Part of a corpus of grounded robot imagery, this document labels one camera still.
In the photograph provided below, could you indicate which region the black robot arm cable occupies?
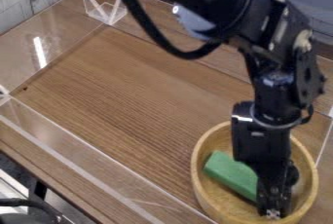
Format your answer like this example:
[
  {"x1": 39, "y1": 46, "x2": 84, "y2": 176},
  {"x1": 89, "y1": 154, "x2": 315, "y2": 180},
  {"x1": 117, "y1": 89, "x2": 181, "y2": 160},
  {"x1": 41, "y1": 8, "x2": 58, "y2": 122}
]
[{"x1": 102, "y1": 0, "x2": 224, "y2": 61}]

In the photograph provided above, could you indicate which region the brown wooden bowl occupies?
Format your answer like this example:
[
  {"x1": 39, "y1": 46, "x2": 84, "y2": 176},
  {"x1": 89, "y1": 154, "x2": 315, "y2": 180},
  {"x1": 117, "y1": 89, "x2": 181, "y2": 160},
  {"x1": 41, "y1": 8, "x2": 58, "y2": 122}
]
[{"x1": 189, "y1": 122, "x2": 318, "y2": 224}]

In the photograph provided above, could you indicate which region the clear acrylic corner bracket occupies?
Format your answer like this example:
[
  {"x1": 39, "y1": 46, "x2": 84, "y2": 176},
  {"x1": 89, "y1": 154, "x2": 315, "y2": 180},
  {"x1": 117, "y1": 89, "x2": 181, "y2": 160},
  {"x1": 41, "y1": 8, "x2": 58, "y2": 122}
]
[{"x1": 82, "y1": 0, "x2": 126, "y2": 26}]

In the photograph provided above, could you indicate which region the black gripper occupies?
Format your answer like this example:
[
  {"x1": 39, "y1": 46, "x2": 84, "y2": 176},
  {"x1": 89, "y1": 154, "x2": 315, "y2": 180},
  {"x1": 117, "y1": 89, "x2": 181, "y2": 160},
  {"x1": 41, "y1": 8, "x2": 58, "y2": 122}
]
[{"x1": 231, "y1": 101, "x2": 299, "y2": 219}]

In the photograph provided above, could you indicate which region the black metal table bracket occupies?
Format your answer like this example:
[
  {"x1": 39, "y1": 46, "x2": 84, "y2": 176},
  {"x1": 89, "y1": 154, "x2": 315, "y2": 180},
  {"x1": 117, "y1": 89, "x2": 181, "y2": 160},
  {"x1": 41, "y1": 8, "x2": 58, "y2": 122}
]
[{"x1": 26, "y1": 180, "x2": 72, "y2": 224}]

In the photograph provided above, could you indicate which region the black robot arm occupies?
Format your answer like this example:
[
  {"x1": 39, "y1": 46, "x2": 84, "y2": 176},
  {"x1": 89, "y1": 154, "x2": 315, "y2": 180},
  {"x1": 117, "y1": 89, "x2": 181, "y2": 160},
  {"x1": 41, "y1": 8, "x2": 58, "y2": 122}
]
[{"x1": 136, "y1": 0, "x2": 326, "y2": 218}]

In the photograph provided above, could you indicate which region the clear acrylic tray wall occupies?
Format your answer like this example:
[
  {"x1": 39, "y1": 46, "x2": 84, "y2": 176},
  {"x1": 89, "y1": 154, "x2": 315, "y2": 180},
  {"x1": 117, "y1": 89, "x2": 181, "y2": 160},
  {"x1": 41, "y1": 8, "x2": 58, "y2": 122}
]
[{"x1": 0, "y1": 86, "x2": 215, "y2": 224}]

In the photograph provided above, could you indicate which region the green rectangular block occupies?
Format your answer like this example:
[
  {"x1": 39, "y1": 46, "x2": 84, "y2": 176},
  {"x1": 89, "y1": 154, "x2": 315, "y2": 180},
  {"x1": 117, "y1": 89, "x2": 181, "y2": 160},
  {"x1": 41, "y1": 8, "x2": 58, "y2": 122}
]
[{"x1": 203, "y1": 150, "x2": 257, "y2": 202}]

